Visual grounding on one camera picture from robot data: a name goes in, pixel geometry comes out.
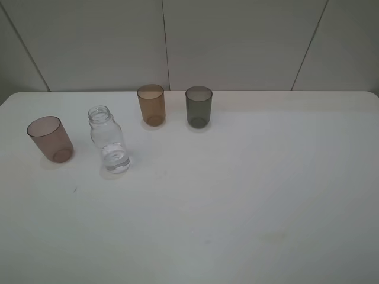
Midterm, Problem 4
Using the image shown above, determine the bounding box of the clear plastic water bottle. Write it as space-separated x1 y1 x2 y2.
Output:
88 105 130 174

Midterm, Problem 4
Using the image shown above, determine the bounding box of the grey translucent plastic cup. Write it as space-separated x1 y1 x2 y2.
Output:
185 86 213 129

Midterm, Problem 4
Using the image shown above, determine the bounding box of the amber translucent plastic cup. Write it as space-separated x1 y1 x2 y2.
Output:
137 84 166 127

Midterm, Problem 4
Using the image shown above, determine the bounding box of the pink translucent plastic cup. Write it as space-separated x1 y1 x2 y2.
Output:
27 116 74 163

